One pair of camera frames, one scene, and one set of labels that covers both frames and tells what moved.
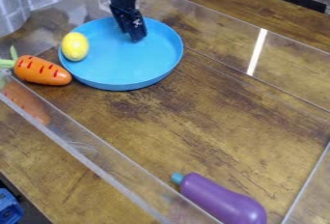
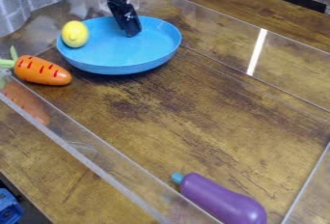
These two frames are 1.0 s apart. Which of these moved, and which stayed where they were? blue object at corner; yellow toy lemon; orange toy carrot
Moved: yellow toy lemon
Stayed: orange toy carrot; blue object at corner
